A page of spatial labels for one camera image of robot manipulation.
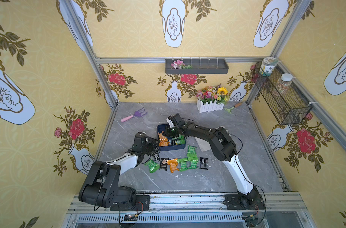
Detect small checkered black packet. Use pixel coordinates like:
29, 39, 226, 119
152, 152, 160, 161

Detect green cookie packet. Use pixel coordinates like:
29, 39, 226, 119
177, 158, 188, 172
188, 157, 199, 169
144, 159, 160, 173
187, 145, 198, 161

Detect black cookie packet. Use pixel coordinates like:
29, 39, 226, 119
160, 158, 169, 171
200, 157, 209, 170

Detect orange cookie packet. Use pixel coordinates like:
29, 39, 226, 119
167, 159, 180, 173

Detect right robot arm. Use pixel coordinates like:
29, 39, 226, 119
166, 113, 267, 210

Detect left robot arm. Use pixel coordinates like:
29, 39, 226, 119
78, 132, 159, 209

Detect green packet in box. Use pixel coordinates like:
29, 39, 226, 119
174, 135, 186, 145

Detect dark blue storage box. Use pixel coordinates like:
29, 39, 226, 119
157, 124, 186, 151

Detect orange packet in box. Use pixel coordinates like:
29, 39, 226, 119
158, 131, 170, 147

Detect white and green garden glove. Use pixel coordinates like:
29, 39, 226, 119
194, 125, 227, 152

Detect pink and purple garden rake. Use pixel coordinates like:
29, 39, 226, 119
120, 107, 148, 123

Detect white picket fence flower planter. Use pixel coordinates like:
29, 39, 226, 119
196, 85, 229, 113

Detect pink flowers on shelf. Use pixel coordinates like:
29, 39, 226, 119
171, 59, 193, 69

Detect small circuit board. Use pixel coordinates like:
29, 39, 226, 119
123, 214, 138, 222

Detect jar with printed label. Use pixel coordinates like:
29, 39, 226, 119
259, 57, 278, 77

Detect clear jar with white lid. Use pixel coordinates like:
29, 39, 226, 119
273, 73, 293, 96

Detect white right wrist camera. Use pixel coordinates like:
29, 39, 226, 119
166, 118, 175, 128

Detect green rake with wooden handle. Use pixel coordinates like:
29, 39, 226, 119
224, 102, 243, 114

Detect grey wall shelf tray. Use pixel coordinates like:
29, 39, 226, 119
165, 58, 229, 75

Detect black wire mesh basket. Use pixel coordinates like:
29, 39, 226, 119
252, 62, 312, 125

